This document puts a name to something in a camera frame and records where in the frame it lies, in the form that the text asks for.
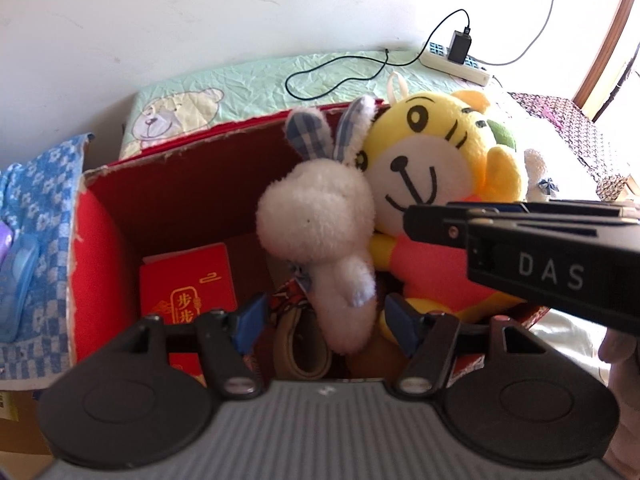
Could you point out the yellow tiger plush toy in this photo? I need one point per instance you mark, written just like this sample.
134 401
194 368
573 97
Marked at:
425 160

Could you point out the black charger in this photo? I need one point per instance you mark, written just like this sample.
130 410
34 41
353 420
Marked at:
459 47

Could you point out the small red gift box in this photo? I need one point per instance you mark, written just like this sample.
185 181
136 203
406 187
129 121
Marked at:
190 275

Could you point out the wooden door frame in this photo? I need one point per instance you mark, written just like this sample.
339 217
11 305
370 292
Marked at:
607 45

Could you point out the white power strip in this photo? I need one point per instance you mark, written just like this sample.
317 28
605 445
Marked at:
475 74

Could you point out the brown cardboard box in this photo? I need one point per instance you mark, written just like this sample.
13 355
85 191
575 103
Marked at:
20 420

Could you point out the patterned cloth pouch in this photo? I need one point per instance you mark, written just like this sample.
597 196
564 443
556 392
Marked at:
290 294

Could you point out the dark patterned cloth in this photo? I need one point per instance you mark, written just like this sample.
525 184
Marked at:
575 125

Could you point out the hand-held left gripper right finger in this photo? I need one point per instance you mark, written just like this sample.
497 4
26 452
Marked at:
402 322

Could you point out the red cardboard box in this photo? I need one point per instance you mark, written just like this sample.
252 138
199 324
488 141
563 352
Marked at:
200 195

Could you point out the beige belt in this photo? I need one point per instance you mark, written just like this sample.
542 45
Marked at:
286 345

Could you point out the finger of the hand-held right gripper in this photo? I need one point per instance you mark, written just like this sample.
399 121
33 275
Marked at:
500 206
435 225

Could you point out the blue checked towel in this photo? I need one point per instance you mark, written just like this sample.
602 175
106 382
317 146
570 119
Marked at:
50 185

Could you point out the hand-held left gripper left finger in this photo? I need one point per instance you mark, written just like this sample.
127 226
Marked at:
251 321

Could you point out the purple plastic item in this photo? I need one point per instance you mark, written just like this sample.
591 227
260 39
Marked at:
4 242

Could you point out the person's right hand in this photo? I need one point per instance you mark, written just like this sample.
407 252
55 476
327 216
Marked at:
622 355

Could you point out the green bear-print bed sheet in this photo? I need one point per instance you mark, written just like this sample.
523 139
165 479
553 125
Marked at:
250 85

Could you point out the white rabbit plush toy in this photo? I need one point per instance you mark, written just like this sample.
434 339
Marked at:
315 210

